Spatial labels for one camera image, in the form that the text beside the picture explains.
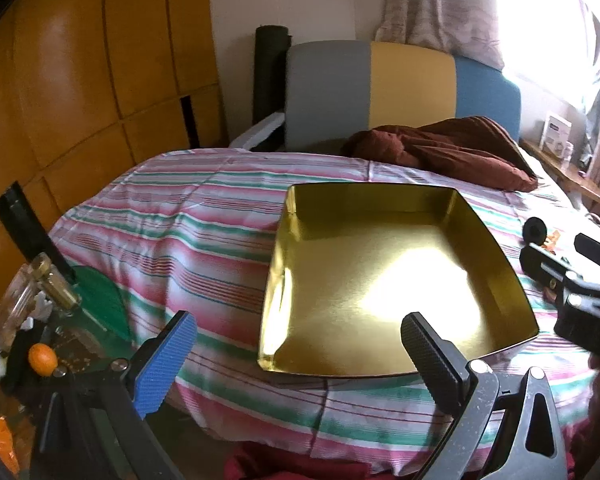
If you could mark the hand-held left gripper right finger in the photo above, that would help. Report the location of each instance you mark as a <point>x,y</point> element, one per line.
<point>430,360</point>

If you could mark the orange holed block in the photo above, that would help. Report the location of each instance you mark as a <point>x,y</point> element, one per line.
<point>551,241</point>

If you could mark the black flat bar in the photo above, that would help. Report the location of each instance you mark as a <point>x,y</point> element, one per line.
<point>25,220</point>

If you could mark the green plastic plate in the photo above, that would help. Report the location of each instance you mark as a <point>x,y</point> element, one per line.
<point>102,300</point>

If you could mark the patterned beige curtain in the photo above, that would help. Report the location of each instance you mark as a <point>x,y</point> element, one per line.
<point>440,5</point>

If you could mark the brown blanket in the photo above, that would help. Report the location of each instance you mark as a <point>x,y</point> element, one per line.
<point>445,152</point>

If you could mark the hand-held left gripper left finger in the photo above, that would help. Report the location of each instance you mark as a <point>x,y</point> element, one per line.
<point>162,367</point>

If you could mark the wooden wardrobe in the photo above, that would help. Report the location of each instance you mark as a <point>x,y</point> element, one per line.
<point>80,70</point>

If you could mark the striped bed sheet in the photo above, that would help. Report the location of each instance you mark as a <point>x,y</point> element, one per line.
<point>190,240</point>

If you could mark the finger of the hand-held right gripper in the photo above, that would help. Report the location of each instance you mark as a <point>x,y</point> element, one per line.
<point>542,262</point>
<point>595,250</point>

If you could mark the wooden bedside table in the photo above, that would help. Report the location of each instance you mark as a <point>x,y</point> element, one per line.
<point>575,180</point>

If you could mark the small orange ball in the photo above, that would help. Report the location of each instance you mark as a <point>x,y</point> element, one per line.
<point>42,358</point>

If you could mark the gold tin tray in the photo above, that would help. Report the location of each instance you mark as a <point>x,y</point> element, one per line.
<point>380,285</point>

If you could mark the grey yellow blue headboard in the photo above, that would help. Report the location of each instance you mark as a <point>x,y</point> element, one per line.
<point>380,90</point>

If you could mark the white pillow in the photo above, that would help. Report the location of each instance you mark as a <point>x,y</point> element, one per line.
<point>532,160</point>

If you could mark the black rolled mat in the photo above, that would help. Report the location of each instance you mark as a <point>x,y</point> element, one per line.
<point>269,75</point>

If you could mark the white bed frame rail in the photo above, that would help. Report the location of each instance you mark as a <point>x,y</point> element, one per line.
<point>257,132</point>

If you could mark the orange plastic piece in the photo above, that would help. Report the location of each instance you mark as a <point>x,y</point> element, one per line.
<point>2,442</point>

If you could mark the white cardboard box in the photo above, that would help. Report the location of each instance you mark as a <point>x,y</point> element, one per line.
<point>555,132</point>

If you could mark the black capped metal cylinder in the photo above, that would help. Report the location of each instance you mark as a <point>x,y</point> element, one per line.
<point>535,230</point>

